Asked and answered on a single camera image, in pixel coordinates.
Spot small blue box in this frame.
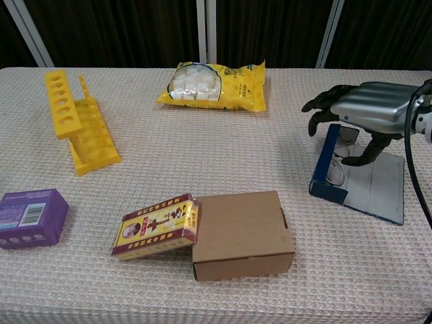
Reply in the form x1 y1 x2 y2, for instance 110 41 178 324
308 124 405 225

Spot dark pleated curtain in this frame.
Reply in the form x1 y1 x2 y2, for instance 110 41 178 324
325 0 432 72
23 0 200 68
0 0 36 68
215 0 333 68

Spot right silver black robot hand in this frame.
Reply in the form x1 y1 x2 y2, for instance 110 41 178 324
301 81 428 166

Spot beige woven tablecloth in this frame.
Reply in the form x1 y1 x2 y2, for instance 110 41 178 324
0 66 432 324

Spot yellow plastic test tube rack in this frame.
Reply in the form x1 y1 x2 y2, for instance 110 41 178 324
43 69 122 177

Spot red and gold box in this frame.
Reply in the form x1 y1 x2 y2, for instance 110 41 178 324
111 192 200 261

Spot purple cardboard box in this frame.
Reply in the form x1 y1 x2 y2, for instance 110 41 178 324
0 188 70 250

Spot clear-framed eyeglasses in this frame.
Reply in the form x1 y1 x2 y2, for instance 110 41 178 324
329 130 368 186

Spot brown cardboard box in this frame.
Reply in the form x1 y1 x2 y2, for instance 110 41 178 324
191 190 296 282

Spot yellow bag of sugar cubes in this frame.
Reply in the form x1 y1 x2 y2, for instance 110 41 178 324
155 59 267 113

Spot white metal frame post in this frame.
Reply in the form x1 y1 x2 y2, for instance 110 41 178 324
196 0 217 65
3 0 55 68
315 0 350 70

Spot black cable of right hand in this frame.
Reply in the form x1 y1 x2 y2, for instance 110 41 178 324
404 79 432 230

